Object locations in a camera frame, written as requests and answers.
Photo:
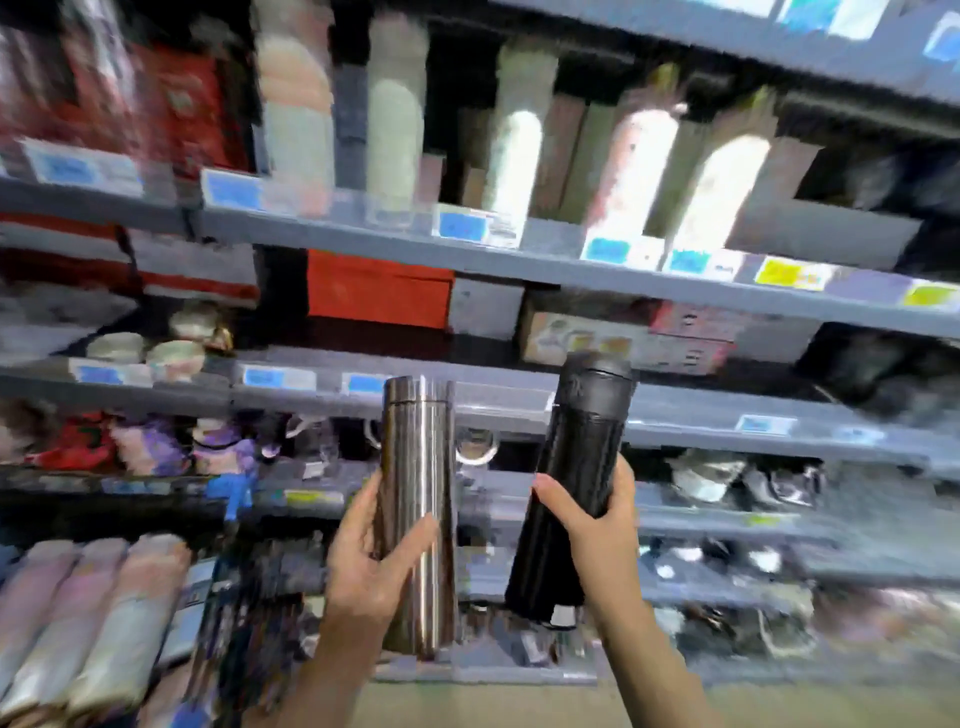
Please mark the person's left hand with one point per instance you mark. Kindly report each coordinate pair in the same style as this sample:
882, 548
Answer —
352, 577

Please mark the person's right hand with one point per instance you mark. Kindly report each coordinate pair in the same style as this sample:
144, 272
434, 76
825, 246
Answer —
607, 555

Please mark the person's right thumb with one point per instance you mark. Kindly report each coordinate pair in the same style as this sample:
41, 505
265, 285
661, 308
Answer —
560, 499

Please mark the person's left thumb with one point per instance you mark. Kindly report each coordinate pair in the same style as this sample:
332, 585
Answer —
411, 541

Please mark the black vacuum flask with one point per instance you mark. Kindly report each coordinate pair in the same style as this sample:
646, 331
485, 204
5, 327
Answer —
581, 442

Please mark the silver steel vacuum flask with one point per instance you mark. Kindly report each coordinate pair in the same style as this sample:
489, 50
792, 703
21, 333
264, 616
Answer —
420, 442

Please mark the person's right forearm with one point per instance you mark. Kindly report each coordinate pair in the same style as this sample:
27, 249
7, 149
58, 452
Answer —
652, 675

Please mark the person's left forearm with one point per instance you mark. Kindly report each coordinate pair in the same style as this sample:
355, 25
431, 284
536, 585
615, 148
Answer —
330, 675

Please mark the clear glass mug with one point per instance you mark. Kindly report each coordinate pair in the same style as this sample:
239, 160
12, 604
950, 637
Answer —
478, 446

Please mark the grey metal shelf board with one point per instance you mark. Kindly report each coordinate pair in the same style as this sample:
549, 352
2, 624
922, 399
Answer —
697, 517
712, 592
750, 37
540, 262
675, 420

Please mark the patterned beige gift box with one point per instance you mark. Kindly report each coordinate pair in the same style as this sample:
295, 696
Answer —
622, 341

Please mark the pile of shiny metal cups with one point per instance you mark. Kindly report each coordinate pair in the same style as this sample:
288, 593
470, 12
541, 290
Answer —
742, 480

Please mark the orange-red box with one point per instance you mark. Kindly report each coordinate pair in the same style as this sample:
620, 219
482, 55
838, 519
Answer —
379, 289

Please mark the row of colourful figurine mugs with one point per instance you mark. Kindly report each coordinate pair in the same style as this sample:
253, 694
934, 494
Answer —
150, 446

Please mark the row of blue price labels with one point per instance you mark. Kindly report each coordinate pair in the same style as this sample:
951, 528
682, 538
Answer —
465, 226

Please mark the white ceramic cup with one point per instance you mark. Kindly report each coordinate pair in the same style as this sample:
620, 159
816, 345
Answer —
196, 321
116, 346
176, 360

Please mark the yellow price label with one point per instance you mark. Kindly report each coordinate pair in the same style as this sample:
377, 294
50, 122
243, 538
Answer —
930, 295
787, 274

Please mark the red and white flat box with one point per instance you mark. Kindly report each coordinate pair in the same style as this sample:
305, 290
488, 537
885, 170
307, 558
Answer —
199, 274

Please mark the row of pale tall flasks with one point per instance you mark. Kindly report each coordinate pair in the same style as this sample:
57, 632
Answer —
514, 157

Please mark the stack of dark red boxes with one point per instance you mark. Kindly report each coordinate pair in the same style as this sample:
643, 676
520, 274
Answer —
187, 105

